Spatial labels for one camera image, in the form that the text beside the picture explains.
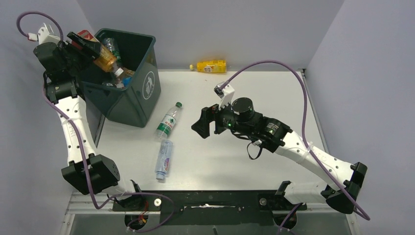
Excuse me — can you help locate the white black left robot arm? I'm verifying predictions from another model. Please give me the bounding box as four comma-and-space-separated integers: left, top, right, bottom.
33, 32, 138, 195

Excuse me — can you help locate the aluminium frame rail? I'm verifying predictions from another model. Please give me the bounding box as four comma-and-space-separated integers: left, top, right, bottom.
58, 192, 113, 235

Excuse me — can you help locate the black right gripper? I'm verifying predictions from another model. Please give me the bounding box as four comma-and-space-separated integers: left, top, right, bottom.
191, 96, 252, 139

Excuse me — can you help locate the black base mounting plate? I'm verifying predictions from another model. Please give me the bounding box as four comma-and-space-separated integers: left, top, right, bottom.
113, 189, 295, 229

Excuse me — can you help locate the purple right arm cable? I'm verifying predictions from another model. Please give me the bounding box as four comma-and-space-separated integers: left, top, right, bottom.
214, 60, 371, 235

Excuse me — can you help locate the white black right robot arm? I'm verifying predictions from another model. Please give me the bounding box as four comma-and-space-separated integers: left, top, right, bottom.
191, 97, 367, 214

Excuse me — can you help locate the yellow juice bottle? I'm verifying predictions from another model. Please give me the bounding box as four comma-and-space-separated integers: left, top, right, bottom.
189, 60, 227, 73

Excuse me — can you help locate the clear bottle blue label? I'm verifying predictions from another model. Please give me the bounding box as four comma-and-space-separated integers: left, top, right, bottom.
115, 76, 132, 89

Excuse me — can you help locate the orange drink bottle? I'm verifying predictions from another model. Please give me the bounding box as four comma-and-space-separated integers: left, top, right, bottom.
123, 67, 135, 77

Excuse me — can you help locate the red gold tea bottle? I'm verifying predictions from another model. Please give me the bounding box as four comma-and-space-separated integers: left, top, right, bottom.
77, 29, 125, 78

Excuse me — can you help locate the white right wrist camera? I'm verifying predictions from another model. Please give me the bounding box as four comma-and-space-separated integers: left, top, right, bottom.
214, 82, 235, 110

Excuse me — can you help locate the purple label Ganten bottle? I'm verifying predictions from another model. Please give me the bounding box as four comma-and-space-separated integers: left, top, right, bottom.
155, 140, 173, 181

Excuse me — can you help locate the green cap water bottle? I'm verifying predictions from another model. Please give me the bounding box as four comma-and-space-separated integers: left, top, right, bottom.
155, 102, 183, 139

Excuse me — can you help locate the clear bottle green label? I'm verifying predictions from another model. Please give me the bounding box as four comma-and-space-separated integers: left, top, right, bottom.
103, 38, 122, 65

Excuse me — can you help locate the dark green plastic bin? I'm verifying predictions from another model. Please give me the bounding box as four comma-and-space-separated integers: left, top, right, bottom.
80, 28, 161, 127

